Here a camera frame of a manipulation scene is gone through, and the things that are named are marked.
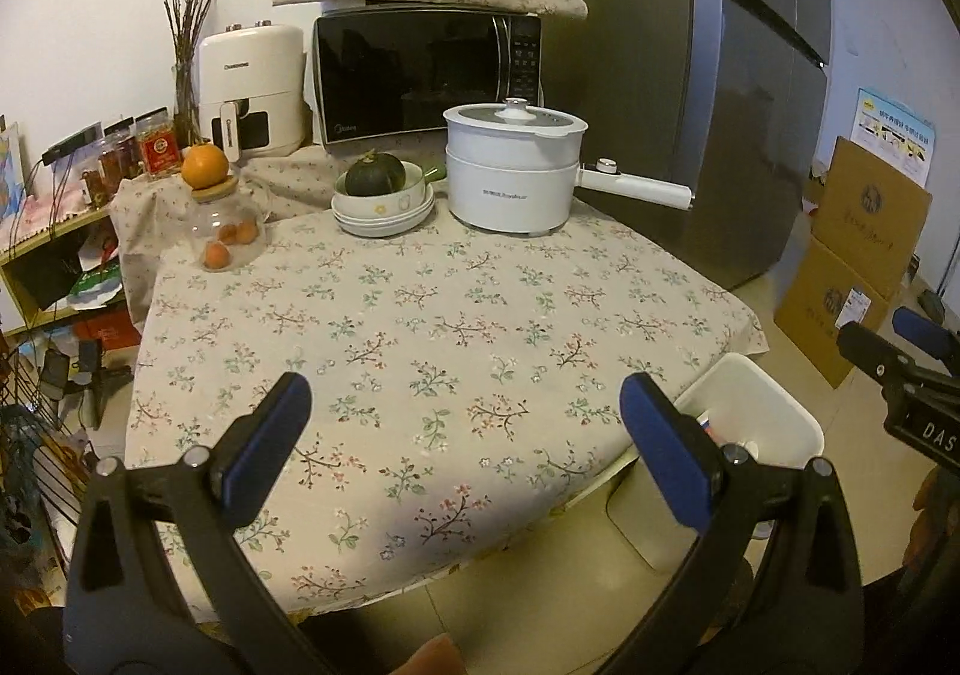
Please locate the small brown jar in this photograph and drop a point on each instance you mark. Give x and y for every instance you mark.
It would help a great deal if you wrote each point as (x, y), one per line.
(92, 186)

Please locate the floral tablecloth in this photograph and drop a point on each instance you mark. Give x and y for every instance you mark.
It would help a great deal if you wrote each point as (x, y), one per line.
(450, 382)

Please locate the broom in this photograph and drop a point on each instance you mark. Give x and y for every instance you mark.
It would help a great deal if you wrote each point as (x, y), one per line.
(932, 306)

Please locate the wall poster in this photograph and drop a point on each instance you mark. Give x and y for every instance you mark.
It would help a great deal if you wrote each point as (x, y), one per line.
(896, 135)

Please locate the clear glass vase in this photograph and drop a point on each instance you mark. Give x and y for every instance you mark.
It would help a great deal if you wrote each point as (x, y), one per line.
(186, 112)

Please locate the black microwave oven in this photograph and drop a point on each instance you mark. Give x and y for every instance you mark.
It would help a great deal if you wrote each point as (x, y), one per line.
(405, 75)

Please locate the wooden shelf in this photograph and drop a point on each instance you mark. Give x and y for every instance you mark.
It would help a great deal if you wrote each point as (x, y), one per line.
(37, 247)

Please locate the small orange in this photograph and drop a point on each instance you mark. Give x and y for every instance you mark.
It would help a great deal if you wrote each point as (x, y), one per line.
(229, 232)
(217, 256)
(247, 231)

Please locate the white patterned bowl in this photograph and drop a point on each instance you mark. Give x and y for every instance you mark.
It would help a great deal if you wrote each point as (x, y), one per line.
(382, 204)

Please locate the clear glass jar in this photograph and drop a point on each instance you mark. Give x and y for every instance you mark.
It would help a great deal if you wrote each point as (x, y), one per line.
(225, 210)

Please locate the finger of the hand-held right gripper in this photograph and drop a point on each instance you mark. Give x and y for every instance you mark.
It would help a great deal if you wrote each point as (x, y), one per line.
(870, 349)
(926, 334)

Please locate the white pot lid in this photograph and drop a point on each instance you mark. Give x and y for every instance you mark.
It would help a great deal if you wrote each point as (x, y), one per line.
(517, 120)

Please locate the white shallow dish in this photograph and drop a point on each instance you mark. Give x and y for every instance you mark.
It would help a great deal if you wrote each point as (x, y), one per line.
(382, 226)

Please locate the cork jar lid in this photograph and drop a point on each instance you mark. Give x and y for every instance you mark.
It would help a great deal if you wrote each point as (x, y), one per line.
(211, 191)

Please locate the dried branches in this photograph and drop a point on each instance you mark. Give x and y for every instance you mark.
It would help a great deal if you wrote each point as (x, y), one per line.
(187, 15)

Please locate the large orange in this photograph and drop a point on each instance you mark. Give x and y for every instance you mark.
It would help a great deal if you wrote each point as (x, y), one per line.
(205, 166)

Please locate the white electric pot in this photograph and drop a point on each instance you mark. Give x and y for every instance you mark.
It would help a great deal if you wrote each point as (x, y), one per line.
(510, 195)

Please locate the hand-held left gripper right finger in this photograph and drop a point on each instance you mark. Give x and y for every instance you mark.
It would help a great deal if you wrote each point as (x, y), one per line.
(664, 442)

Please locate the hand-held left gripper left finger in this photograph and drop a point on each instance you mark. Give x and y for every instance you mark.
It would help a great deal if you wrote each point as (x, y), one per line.
(266, 435)

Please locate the black power strip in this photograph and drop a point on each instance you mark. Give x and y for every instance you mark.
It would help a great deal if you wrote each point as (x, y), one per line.
(71, 146)

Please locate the dark green squash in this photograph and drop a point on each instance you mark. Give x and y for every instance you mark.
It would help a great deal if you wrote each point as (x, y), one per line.
(375, 176)

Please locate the grey refrigerator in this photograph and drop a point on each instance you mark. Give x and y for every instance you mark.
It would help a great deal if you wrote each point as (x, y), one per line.
(637, 45)

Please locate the white air fryer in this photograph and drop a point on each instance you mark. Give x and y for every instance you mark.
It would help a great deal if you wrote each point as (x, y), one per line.
(255, 67)

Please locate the floral cabinet cover cloth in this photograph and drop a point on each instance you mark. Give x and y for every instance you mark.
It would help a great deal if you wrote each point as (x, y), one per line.
(300, 180)

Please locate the black tripod stand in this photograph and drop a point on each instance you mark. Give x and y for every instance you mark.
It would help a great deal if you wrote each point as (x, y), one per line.
(94, 379)

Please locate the white plastic bin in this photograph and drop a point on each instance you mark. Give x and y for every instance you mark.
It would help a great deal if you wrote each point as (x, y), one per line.
(765, 405)

